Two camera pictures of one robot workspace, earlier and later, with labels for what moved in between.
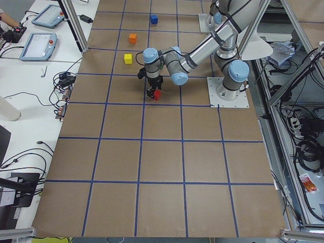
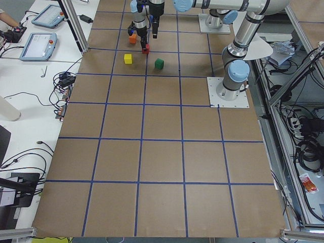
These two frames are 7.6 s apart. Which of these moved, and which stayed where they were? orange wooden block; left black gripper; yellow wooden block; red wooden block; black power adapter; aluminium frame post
Moved: left black gripper; red wooden block
Stayed: black power adapter; yellow wooden block; orange wooden block; aluminium frame post
